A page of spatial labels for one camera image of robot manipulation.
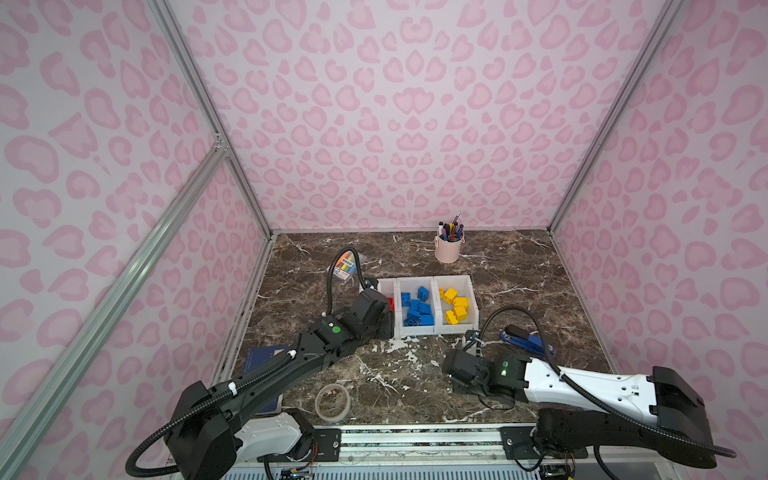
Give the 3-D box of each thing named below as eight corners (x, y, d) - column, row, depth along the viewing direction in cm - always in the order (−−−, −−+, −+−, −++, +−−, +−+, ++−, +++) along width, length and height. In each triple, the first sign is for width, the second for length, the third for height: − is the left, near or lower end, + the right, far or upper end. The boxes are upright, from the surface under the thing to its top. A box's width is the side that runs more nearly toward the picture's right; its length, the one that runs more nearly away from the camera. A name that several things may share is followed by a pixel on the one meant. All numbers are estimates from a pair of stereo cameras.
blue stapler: (499, 342, 92) (504, 334, 88) (500, 329, 95) (505, 321, 91) (549, 356, 89) (556, 349, 85) (549, 343, 92) (556, 335, 88)
